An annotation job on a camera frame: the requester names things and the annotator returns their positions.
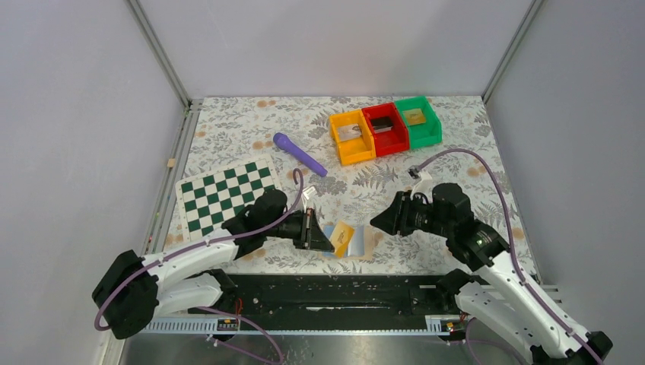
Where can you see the yellow plastic bin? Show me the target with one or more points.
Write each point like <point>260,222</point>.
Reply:
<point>356,150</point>

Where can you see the green white chessboard mat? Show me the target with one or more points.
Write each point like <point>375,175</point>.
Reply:
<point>208,199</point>

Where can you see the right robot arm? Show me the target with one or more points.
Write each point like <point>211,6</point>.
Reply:
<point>496,291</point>

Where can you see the white slotted cable duct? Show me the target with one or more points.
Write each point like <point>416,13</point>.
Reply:
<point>310,324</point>

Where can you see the gold credit card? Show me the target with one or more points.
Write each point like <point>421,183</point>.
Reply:
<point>341,238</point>
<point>414,116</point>

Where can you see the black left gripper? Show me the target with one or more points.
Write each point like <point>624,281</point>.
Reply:
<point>309,230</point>

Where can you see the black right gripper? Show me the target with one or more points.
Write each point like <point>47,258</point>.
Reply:
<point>401,214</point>

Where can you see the red plastic bin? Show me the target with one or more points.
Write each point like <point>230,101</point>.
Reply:
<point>390,134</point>

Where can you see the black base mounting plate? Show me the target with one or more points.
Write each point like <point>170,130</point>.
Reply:
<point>253,296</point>

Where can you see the purple toy microphone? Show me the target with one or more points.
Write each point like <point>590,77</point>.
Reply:
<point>287,145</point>

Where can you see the black card in red bin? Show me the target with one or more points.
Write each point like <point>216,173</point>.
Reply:
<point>382,124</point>

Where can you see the silver card in yellow bin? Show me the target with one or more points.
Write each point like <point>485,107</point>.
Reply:
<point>349,132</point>

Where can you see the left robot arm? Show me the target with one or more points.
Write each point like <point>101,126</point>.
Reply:
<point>136,289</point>

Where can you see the green plastic bin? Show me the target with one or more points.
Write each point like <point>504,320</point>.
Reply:
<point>423,125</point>

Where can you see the floral patterned table mat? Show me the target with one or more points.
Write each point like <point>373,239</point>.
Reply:
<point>230,129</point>

